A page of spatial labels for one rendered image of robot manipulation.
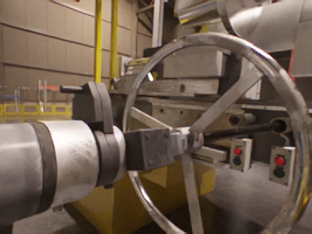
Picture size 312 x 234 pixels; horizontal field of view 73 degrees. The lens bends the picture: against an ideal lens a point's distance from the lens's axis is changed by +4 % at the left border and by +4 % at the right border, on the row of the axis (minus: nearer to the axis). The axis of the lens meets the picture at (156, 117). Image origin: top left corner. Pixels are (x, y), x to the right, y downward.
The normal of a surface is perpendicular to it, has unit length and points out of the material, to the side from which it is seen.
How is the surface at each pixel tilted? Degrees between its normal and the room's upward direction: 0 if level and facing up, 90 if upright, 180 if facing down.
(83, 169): 87
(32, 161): 65
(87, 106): 90
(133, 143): 90
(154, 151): 74
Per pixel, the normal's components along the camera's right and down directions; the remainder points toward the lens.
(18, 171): 0.69, -0.19
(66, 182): 0.68, 0.26
